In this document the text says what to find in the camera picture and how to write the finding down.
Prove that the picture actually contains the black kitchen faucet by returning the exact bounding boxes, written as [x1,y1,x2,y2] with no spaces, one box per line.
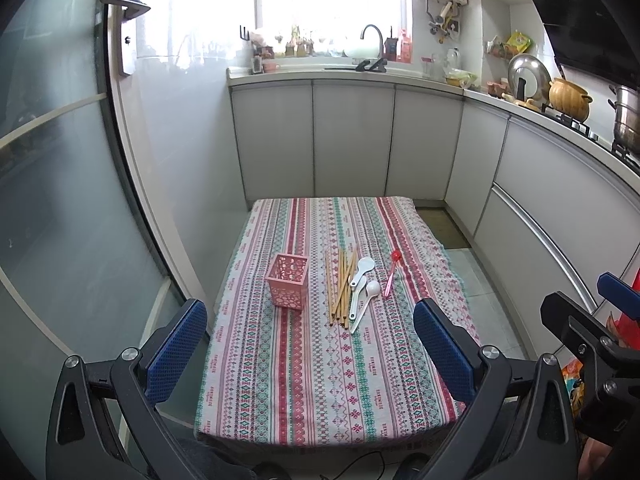
[357,24,387,74]

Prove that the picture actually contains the pink perforated utensil basket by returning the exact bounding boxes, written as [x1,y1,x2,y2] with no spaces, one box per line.
[266,252,309,311]

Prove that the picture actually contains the knife block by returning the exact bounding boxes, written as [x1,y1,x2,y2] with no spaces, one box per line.
[384,28,398,62]

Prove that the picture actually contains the stainless steel pot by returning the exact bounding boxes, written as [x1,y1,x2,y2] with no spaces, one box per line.
[608,84,640,155]

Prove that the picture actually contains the white soup spoon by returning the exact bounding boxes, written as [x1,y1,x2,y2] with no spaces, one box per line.
[350,280,382,334]

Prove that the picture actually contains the striped patterned tablecloth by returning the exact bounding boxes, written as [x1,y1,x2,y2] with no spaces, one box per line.
[195,196,473,448]

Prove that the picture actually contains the steel pot lid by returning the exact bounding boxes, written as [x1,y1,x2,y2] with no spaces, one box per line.
[508,53,551,102]

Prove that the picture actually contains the red plastic spoon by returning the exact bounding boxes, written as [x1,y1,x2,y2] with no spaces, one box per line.
[383,249,402,298]

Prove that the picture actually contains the brown clay pot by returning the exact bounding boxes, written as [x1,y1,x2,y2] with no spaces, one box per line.
[548,78,592,122]

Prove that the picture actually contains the door handle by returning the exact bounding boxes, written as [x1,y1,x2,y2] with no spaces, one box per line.
[100,0,151,77]

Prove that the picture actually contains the black range hood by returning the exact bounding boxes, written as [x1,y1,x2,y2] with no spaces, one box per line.
[533,0,639,90]

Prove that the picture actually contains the white base cabinets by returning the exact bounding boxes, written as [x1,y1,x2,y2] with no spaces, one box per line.
[228,69,639,353]

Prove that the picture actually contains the small white rice paddle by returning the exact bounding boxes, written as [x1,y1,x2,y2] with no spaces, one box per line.
[348,275,368,322]

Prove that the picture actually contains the large white rice paddle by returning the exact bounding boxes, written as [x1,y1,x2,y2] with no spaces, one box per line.
[349,257,375,288]

